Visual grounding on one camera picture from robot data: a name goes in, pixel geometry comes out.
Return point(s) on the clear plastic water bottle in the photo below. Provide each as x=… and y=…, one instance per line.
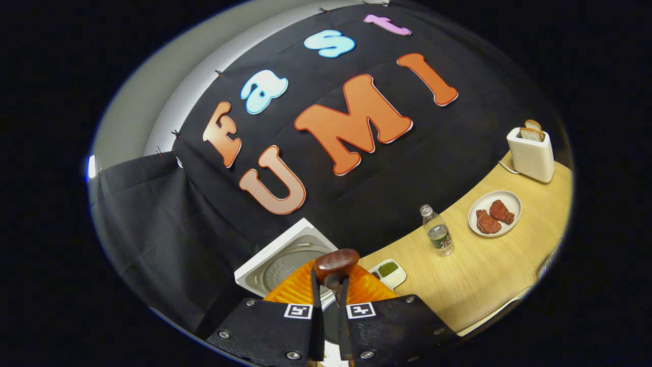
x=439, y=234

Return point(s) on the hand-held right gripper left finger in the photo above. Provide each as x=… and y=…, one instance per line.
x=317, y=331

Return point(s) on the white rice cooker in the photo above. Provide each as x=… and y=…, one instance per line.
x=275, y=265

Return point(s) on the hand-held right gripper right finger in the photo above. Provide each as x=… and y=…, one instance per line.
x=345, y=331

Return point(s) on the white toaster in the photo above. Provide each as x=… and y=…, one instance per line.
x=532, y=158

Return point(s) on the round beige plate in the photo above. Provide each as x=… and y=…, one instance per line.
x=512, y=201

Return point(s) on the brown wooden spoon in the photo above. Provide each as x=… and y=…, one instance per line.
x=336, y=264

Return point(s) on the white divided grain dish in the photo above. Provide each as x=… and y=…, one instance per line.
x=395, y=278

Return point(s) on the toasted bread slice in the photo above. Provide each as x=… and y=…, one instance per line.
x=532, y=134
x=533, y=124

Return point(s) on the red meat piece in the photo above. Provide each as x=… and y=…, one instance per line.
x=487, y=223
x=501, y=211

